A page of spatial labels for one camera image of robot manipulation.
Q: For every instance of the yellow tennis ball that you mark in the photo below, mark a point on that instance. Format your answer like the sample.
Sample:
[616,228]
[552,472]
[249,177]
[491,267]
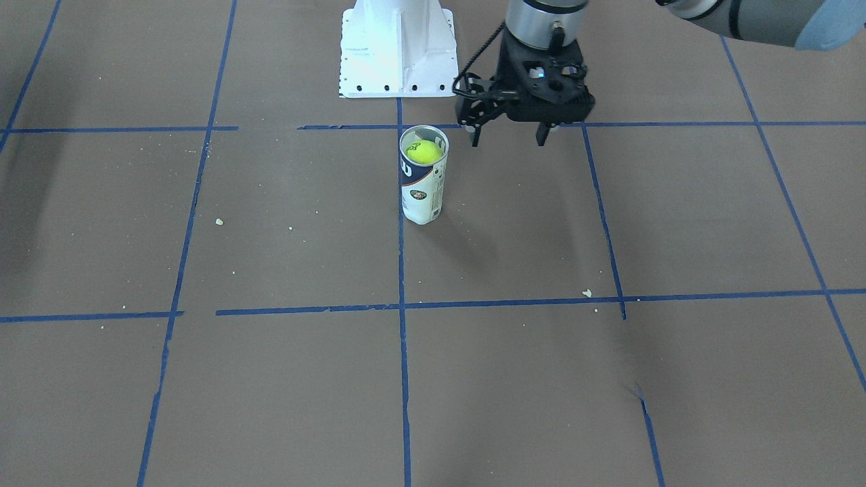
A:
[424,152]

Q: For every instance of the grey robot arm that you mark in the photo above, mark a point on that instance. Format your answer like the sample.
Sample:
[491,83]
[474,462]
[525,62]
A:
[802,25]

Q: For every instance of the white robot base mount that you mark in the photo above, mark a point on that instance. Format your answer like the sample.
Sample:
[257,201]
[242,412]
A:
[397,49]

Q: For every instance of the white tennis ball can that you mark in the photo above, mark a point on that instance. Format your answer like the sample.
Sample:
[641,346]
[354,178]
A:
[422,187]

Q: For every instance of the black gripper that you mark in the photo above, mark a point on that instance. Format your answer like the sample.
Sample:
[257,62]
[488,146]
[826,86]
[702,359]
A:
[482,106]

